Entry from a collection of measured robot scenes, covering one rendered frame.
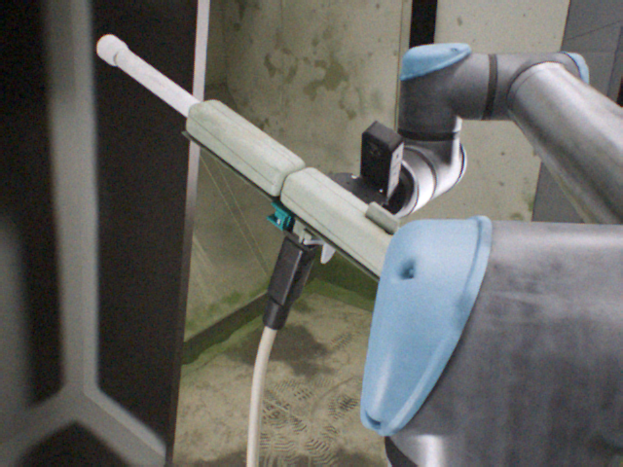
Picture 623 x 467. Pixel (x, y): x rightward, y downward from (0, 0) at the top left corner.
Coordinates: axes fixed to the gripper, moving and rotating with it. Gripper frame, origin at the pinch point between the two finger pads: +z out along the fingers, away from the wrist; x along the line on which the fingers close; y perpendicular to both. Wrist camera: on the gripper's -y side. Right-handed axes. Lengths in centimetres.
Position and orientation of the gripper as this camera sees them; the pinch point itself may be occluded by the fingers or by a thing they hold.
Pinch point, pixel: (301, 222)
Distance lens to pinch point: 62.9
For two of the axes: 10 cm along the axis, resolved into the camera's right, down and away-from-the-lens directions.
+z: -6.0, 3.1, -7.4
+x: -7.5, -5.6, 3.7
